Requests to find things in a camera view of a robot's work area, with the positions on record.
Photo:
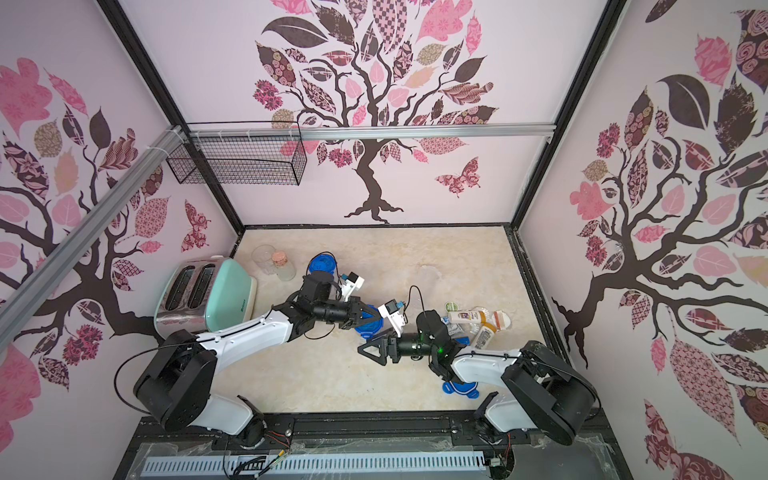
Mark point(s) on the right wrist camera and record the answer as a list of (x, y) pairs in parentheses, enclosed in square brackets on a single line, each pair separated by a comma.
[(393, 312)]

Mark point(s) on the back aluminium rail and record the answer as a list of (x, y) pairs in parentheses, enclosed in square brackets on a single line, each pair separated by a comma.
[(372, 130)]

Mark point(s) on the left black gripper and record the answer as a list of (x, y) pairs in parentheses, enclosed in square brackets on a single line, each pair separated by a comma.
[(355, 306)]

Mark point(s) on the black wire basket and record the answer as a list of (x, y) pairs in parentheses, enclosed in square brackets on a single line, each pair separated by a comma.
[(241, 153)]

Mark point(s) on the clear glass tumbler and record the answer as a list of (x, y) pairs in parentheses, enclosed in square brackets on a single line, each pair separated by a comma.
[(262, 256)]

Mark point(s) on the mint chrome toaster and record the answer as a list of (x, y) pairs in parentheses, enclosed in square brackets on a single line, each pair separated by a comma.
[(206, 295)]

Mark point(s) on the detached blue container lid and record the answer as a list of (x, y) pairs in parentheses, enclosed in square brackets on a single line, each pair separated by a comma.
[(469, 390)]

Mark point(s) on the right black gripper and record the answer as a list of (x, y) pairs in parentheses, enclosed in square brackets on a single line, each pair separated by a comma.
[(390, 347)]

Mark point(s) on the left aluminium rail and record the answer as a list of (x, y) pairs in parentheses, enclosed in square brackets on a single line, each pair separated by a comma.
[(32, 293)]

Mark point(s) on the small bottle cork lid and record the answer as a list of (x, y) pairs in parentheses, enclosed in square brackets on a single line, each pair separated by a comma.
[(283, 266)]

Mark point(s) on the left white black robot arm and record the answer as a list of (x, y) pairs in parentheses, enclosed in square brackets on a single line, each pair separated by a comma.
[(176, 386)]

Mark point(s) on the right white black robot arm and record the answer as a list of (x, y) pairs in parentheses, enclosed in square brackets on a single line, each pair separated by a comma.
[(536, 389)]

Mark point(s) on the aluminium rail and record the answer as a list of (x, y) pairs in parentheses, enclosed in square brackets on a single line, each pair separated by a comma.
[(372, 130), (32, 293)]

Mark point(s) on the black base frame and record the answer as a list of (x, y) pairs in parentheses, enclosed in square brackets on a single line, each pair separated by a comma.
[(519, 454)]

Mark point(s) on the white slotted cable duct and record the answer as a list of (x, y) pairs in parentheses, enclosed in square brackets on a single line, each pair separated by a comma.
[(221, 466)]

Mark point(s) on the blue lid container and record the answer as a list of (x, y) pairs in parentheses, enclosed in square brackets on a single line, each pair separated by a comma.
[(367, 331), (324, 262)]

